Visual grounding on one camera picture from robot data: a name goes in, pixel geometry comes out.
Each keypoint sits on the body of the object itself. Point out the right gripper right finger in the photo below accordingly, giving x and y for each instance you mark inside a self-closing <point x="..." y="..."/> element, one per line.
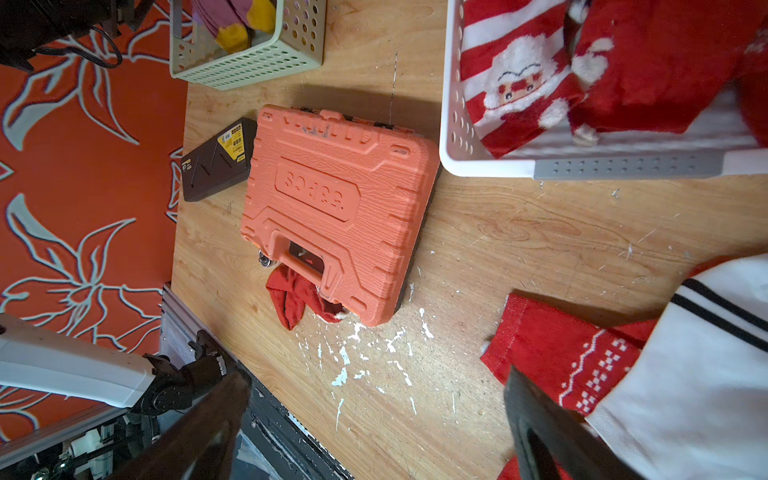
<point x="548" y="440"/>

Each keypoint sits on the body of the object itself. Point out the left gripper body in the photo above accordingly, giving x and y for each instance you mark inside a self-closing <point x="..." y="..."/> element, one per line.
<point x="48" y="24"/>

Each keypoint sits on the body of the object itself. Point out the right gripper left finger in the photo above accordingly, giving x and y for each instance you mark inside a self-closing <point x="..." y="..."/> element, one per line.
<point x="201" y="445"/>

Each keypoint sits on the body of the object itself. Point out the red patterned knit sock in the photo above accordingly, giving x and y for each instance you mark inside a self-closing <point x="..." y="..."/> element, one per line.
<point x="576" y="364"/>

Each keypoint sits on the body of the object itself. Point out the white black striped crew sock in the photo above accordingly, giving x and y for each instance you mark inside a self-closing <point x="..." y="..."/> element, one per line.
<point x="694" y="405"/>

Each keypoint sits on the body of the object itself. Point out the purple yellow striped sock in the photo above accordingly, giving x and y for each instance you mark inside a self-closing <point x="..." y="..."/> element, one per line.
<point x="233" y="23"/>

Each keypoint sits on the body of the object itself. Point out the red white striped sock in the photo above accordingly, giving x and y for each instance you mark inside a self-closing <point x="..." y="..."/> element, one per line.
<point x="515" y="71"/>

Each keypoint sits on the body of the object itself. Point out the red christmas sock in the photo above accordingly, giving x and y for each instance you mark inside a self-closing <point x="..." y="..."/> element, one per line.
<point x="656" y="65"/>

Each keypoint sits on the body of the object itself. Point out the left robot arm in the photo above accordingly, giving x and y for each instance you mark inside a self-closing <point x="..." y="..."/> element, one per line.
<point x="91" y="185"/>

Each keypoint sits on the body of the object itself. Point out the green plastic basket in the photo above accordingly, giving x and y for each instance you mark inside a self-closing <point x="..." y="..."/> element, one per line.
<point x="295" y="46"/>

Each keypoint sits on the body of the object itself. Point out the white plastic basket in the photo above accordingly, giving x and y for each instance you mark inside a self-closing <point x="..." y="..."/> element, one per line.
<point x="717" y="143"/>

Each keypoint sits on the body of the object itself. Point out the black yellow bit box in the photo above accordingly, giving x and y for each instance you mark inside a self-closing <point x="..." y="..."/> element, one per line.
<point x="220" y="162"/>

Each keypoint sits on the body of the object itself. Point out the orange plastic tool case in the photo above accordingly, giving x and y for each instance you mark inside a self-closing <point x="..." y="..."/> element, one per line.
<point x="341" y="202"/>

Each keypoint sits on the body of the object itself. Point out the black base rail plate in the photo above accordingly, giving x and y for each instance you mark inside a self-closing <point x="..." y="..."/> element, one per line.
<point x="271" y="443"/>

